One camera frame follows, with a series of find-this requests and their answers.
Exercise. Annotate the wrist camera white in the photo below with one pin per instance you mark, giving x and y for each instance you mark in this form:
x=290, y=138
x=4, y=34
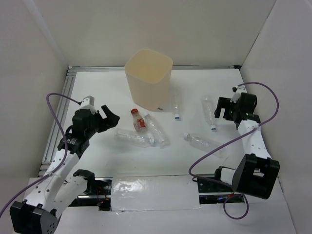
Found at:
x=237, y=90
x=88, y=104

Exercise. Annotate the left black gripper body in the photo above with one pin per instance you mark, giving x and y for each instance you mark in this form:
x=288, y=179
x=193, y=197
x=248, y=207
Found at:
x=96, y=119

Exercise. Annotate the beige plastic bin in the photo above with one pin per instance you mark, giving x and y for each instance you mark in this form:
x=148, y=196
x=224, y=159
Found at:
x=148, y=74

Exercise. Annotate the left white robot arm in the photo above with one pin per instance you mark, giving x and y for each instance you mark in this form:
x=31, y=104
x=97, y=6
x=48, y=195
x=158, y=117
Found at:
x=40, y=211

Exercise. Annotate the aluminium frame rail left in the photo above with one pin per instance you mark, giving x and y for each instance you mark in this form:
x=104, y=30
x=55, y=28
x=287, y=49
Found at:
x=55, y=134

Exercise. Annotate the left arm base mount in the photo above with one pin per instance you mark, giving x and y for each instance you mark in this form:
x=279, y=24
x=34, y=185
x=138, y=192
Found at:
x=99, y=196

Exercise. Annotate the clear bottle blue cap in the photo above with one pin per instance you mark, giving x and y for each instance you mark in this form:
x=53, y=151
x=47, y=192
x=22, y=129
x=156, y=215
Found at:
x=208, y=111
x=176, y=102

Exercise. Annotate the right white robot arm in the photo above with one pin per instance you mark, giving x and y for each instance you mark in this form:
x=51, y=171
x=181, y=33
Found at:
x=257, y=172

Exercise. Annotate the red-capped labelled small bottle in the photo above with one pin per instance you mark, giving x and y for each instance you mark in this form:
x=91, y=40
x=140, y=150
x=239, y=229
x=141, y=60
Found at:
x=139, y=123

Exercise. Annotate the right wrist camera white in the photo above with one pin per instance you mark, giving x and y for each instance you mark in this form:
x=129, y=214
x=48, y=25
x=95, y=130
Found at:
x=237, y=90

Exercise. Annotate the white taped front panel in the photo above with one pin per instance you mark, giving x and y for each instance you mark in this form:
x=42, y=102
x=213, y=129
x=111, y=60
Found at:
x=154, y=193

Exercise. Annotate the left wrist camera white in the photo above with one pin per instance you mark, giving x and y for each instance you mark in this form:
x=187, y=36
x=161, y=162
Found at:
x=88, y=104

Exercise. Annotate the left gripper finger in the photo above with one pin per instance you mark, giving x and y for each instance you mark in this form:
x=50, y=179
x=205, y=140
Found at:
x=104, y=126
x=110, y=116

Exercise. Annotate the clear bottle white cap right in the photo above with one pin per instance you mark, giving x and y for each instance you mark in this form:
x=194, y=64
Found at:
x=200, y=142

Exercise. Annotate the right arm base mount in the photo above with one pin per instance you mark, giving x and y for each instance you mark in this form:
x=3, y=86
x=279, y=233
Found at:
x=211, y=192

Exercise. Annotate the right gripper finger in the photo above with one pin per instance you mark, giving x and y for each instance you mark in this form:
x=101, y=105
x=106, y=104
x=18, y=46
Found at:
x=220, y=113
x=223, y=103

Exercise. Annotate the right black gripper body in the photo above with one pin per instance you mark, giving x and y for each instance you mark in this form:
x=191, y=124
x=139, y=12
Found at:
x=235, y=107

